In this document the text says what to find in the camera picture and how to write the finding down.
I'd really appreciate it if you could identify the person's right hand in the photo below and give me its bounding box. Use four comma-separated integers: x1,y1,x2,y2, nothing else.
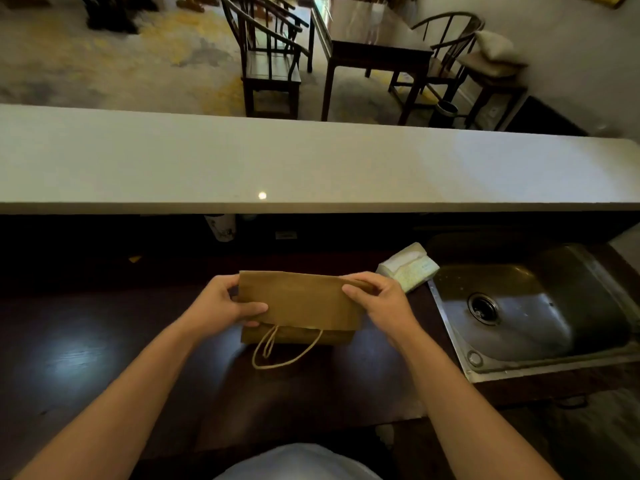
340,271,424,348

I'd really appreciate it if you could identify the person's left hand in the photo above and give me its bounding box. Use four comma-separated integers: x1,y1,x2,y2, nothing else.
179,274,270,346

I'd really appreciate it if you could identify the brown paper bag with handles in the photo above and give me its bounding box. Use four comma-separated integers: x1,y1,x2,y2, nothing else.
237,270,375,371

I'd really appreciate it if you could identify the person's right forearm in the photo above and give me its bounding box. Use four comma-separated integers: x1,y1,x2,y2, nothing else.
396,325,564,480

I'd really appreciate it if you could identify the person's left forearm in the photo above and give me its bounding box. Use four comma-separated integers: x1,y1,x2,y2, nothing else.
14,319,203,480

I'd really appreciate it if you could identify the white tissue pack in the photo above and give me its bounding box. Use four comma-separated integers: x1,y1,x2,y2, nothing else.
375,242,441,294

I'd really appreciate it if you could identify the white cup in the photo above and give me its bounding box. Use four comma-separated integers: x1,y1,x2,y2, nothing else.
204,214,237,243

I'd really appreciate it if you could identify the round sink drain strainer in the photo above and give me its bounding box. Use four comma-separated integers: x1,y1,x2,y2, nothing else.
467,293,501,326

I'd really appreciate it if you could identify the person's light shirt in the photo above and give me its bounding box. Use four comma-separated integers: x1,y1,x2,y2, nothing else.
214,443,384,480

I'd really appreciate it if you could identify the stainless steel sink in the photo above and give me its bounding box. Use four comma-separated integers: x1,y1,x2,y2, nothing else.
427,243,640,384

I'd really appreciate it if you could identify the dark round waste bin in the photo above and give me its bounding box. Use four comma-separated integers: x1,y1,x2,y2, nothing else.
428,100,460,129

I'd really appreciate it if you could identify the dark wooden stool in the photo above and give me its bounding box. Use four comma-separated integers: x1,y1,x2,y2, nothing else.
462,70,529,131

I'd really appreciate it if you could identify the dark wooden table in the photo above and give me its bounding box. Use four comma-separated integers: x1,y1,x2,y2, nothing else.
306,0,435,127

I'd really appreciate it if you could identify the black low cabinet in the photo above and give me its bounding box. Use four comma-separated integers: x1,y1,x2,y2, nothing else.
504,96,590,137

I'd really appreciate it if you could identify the dark wooden round-back armchair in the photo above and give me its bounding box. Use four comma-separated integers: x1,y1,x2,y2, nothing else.
364,12,486,104

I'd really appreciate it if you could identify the tan flat cushion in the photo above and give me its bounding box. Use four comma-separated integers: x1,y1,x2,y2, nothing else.
456,52,529,79

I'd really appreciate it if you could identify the grey yellow patterned rug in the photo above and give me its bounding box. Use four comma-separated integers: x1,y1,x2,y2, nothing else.
0,0,451,126

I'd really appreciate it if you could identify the beige cushion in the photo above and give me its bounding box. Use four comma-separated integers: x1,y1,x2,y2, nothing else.
474,30,521,64

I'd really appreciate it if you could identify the dark furniture piece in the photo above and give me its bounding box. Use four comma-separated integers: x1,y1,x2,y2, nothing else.
79,0,160,35

